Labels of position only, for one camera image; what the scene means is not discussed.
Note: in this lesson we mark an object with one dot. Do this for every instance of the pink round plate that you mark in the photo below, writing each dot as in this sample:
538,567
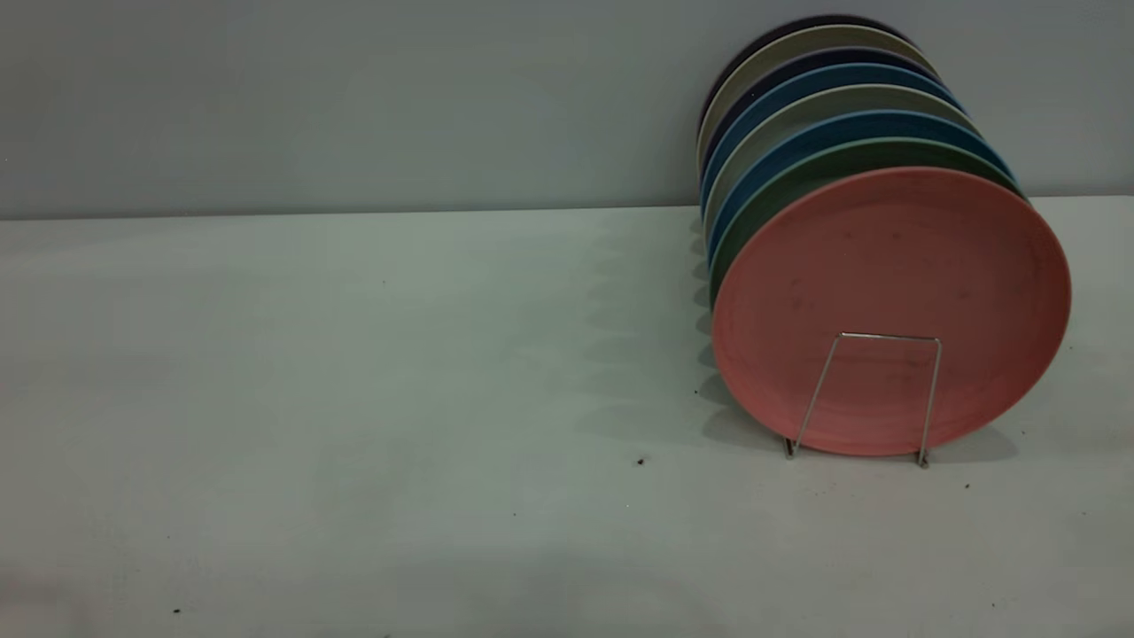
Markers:
886,266

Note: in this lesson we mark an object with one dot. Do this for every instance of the green round plate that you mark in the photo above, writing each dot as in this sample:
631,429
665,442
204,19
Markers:
833,161

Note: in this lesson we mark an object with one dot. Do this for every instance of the blue round plate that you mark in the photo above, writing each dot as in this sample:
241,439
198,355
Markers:
842,73
842,124

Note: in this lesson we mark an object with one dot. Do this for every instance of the pale grey round plate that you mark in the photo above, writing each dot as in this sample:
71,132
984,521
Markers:
842,97

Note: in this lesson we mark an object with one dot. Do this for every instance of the dark purple round plate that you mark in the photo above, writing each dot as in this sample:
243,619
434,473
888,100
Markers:
788,29

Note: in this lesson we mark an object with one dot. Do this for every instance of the dark navy round plate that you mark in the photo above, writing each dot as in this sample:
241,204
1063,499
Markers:
842,55

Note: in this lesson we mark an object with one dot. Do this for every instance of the beige round plate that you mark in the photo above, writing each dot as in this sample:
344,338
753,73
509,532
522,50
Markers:
842,36

